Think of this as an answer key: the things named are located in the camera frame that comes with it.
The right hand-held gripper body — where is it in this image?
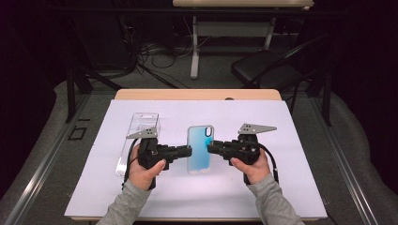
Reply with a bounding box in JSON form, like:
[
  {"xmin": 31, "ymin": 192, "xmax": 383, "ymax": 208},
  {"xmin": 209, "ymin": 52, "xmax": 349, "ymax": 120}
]
[{"xmin": 219, "ymin": 123, "xmax": 278, "ymax": 186}]

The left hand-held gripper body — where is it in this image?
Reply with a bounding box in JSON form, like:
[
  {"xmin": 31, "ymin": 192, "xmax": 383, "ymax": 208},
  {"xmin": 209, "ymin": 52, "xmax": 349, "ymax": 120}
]
[{"xmin": 125, "ymin": 127, "xmax": 177, "ymax": 191}]

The phone case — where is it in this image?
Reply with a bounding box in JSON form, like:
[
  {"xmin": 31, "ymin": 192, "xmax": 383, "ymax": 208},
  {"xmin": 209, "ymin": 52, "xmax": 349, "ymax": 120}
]
[{"xmin": 186, "ymin": 125, "xmax": 215, "ymax": 175}]

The clear plastic slotted rack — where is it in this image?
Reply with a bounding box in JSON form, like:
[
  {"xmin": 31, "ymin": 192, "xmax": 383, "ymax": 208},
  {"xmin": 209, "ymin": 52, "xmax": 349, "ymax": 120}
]
[{"xmin": 115, "ymin": 112, "xmax": 161, "ymax": 177}]

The person's left hand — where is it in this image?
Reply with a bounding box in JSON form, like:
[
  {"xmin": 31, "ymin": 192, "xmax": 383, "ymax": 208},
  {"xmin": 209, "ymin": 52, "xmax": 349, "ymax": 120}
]
[{"xmin": 128, "ymin": 143, "xmax": 167, "ymax": 191}]

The person's right hand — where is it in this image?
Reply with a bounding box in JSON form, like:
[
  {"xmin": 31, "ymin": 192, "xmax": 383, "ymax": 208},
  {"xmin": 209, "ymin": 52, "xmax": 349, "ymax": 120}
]
[{"xmin": 229, "ymin": 149, "xmax": 271, "ymax": 186}]

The white board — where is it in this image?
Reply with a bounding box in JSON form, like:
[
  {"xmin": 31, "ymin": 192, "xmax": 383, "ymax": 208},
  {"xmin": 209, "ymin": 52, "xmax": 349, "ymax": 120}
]
[{"xmin": 64, "ymin": 98, "xmax": 329, "ymax": 219}]

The light wooden table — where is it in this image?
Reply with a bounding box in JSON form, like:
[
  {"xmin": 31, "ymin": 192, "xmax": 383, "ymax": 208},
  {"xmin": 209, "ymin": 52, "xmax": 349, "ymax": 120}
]
[{"xmin": 69, "ymin": 88, "xmax": 329, "ymax": 223}]

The black folding chair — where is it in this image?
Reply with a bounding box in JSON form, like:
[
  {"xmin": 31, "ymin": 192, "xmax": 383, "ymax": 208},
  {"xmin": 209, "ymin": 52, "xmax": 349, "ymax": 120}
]
[{"xmin": 230, "ymin": 32, "xmax": 332, "ymax": 115}]

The black metal stand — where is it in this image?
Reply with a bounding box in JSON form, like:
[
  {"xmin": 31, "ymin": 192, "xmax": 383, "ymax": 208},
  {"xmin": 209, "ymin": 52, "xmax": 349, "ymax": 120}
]
[
  {"xmin": 308, "ymin": 31, "xmax": 333, "ymax": 128},
  {"xmin": 64, "ymin": 12, "xmax": 125, "ymax": 124}
]

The white-legged desk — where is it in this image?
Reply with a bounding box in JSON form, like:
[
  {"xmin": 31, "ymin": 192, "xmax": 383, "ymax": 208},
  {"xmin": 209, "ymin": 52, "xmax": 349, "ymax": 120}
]
[{"xmin": 172, "ymin": 0, "xmax": 314, "ymax": 80}]

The dark cabinet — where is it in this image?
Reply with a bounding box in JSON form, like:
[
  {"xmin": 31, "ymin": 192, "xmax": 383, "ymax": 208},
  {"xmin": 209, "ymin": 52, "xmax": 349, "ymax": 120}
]
[{"xmin": 73, "ymin": 13, "xmax": 132, "ymax": 71}]

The black metal crossbar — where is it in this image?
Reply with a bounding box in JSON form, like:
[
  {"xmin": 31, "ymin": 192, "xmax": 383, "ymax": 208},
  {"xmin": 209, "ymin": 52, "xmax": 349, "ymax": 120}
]
[{"xmin": 46, "ymin": 7, "xmax": 345, "ymax": 15}]

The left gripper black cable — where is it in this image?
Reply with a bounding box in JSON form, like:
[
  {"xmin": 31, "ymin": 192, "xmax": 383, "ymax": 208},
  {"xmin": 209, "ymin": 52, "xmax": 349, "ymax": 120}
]
[{"xmin": 121, "ymin": 138, "xmax": 141, "ymax": 190}]

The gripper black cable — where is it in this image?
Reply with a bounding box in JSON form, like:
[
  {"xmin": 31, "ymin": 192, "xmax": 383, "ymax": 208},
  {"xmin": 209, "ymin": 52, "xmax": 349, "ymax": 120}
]
[
  {"xmin": 257, "ymin": 142, "xmax": 281, "ymax": 185},
  {"xmin": 121, "ymin": 138, "xmax": 141, "ymax": 190}
]

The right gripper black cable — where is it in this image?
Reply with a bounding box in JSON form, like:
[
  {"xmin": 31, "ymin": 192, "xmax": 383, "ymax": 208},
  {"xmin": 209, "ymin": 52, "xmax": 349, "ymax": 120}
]
[{"xmin": 257, "ymin": 142, "xmax": 281, "ymax": 185}]

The tangle of floor cables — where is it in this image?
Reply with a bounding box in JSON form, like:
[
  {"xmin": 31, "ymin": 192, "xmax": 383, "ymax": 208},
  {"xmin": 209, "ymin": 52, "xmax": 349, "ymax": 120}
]
[{"xmin": 123, "ymin": 15, "xmax": 210, "ymax": 90}]

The aluminium floor rail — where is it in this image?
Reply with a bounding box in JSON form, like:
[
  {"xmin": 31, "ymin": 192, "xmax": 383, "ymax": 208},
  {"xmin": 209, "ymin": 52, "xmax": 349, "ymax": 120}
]
[
  {"xmin": 4, "ymin": 93, "xmax": 92, "ymax": 225},
  {"xmin": 308, "ymin": 97, "xmax": 379, "ymax": 225}
]

